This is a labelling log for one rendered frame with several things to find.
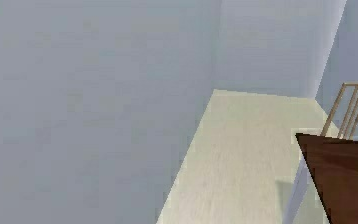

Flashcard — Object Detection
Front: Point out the dark brown wooden table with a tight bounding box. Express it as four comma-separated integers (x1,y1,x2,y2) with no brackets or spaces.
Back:
283,132,358,224

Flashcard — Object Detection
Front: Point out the light wooden slat chair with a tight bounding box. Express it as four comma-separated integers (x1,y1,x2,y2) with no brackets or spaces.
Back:
320,81,358,144

